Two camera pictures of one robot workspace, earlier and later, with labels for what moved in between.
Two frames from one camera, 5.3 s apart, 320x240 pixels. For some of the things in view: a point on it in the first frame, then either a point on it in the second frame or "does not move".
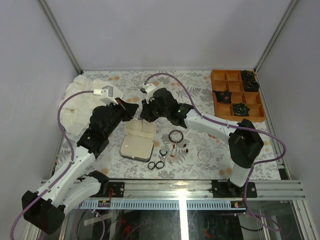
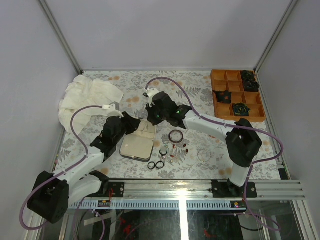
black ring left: [154, 165] does not move
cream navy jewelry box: [137, 144] does not move
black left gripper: [128, 109] → [133, 123]
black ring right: [159, 168] does not move
